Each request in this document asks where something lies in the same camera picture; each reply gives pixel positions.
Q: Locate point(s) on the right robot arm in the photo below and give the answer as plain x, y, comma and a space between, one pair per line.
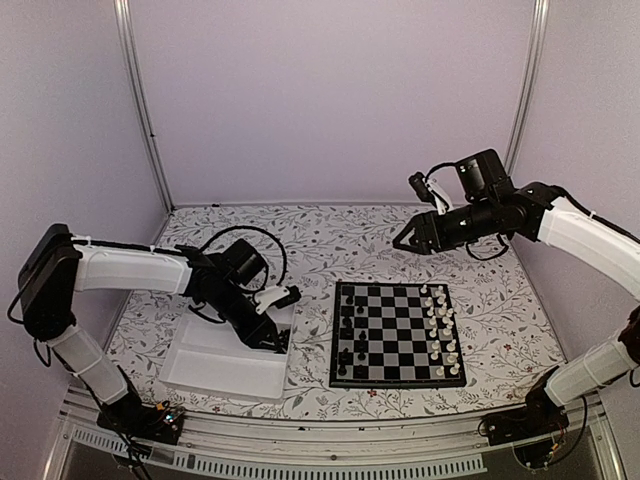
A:
601, 271

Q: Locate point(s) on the black and silver chessboard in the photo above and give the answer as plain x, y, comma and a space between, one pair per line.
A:
403, 351

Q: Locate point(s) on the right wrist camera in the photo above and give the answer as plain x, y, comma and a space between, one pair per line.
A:
428, 190

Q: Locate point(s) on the pile of black chess pieces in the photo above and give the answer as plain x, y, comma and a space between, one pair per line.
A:
283, 341

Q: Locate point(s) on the aluminium front rail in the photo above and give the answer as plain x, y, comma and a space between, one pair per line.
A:
438, 447

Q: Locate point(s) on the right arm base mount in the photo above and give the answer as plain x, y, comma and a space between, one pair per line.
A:
542, 433

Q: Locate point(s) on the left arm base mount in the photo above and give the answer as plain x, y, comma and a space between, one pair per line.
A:
162, 423

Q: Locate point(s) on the white plastic tray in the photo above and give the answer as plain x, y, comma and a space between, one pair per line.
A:
209, 359

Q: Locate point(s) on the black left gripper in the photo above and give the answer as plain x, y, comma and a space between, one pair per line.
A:
255, 335

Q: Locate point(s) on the aluminium frame post left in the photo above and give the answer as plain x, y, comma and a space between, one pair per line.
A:
128, 46

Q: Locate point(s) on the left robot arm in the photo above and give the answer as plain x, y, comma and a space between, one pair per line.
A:
63, 273

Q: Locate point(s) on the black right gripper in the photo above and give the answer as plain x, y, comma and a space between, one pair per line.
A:
424, 223

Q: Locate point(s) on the floral patterned table mat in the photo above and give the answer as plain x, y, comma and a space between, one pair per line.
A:
506, 339

